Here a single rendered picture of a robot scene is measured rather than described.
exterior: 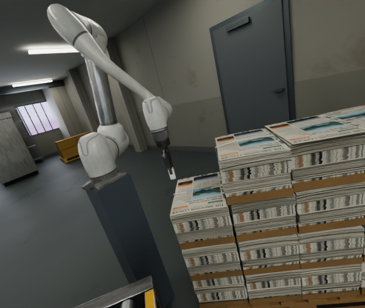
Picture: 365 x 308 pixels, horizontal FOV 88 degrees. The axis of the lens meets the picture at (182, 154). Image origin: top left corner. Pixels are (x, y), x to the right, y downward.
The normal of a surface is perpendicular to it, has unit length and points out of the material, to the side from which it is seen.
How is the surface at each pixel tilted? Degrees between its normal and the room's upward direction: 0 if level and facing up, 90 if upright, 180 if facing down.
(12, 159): 90
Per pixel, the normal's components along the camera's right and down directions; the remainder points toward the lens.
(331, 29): -0.66, 0.39
